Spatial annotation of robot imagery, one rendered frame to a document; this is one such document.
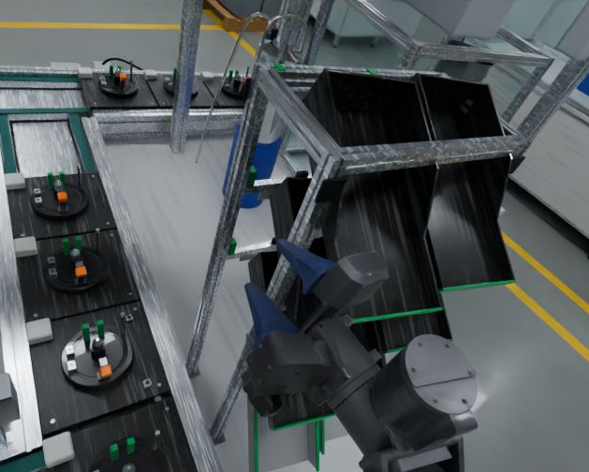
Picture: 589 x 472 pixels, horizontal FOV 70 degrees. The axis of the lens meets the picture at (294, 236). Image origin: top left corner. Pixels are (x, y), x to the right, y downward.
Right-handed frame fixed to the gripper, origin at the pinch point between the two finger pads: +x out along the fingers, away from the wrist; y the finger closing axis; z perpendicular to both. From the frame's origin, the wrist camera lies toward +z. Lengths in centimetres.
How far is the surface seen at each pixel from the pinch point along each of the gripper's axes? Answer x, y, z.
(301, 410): -7.1, 29.9, -21.5
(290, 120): 13.7, -11.2, -4.7
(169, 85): 124, 41, -70
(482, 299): -3, 81, -265
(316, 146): 8.3, -11.7, -3.6
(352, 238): 2.0, -3.8, -11.7
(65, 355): 30, 59, -3
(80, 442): 13, 61, 0
